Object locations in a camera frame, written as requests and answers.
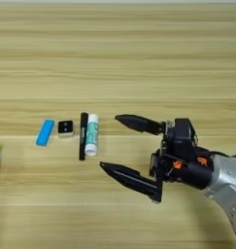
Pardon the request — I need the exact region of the small black white cube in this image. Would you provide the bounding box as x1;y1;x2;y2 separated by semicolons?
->
57;120;75;139

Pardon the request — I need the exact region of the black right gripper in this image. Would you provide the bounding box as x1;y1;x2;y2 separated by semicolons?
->
99;114;215;203

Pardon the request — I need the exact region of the black marker pen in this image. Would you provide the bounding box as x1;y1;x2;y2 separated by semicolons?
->
79;112;89;161

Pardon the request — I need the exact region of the blue eraser block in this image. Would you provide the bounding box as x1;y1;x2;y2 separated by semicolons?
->
35;119;55;147

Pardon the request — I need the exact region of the white green glue stick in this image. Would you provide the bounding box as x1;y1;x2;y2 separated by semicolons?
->
84;113;100;157

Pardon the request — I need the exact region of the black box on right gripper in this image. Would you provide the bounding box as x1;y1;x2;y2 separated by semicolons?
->
166;118;197;162

